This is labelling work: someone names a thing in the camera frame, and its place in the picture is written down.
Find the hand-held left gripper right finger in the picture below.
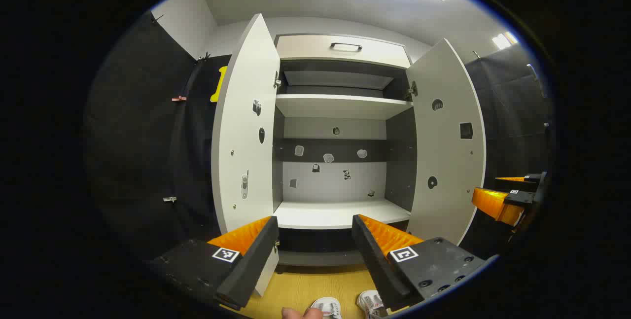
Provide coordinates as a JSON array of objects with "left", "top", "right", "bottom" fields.
[{"left": 351, "top": 214, "right": 498, "bottom": 311}]

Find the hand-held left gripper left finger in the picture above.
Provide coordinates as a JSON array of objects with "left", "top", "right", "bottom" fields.
[{"left": 148, "top": 215, "right": 280, "bottom": 311}]

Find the white canvas shoe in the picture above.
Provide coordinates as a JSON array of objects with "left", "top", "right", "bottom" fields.
[
  {"left": 311, "top": 297, "right": 343, "bottom": 319},
  {"left": 356, "top": 289, "right": 390, "bottom": 319}
]

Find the white shoe cabinet door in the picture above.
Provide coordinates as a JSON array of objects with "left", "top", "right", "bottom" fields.
[
  {"left": 405, "top": 38, "right": 487, "bottom": 247},
  {"left": 211, "top": 12, "right": 281, "bottom": 297}
]

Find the white shoe cabinet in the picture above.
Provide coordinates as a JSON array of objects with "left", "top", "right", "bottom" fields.
[{"left": 272, "top": 33, "right": 419, "bottom": 273}]

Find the white cabinet drawer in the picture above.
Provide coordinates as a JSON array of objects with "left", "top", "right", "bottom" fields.
[{"left": 275, "top": 34, "right": 412, "bottom": 69}]

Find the black backdrop cloth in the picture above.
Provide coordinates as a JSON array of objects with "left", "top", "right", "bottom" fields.
[
  {"left": 81, "top": 11, "right": 232, "bottom": 260},
  {"left": 463, "top": 43, "right": 555, "bottom": 260}
]

